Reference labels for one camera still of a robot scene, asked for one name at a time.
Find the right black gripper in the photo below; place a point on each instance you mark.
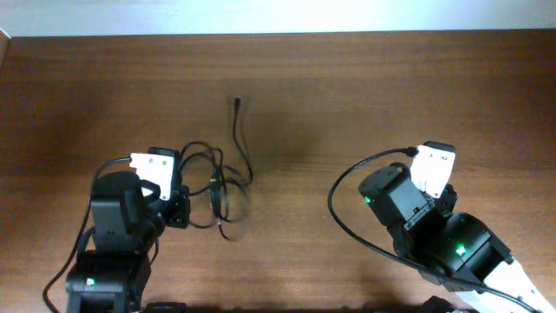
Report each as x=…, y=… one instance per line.
x=449, y=196

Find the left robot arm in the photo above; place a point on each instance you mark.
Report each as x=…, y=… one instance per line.
x=131, y=209

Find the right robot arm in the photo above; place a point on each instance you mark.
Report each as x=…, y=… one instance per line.
x=415, y=203

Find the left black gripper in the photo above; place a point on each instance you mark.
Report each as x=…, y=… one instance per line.
x=181, y=207

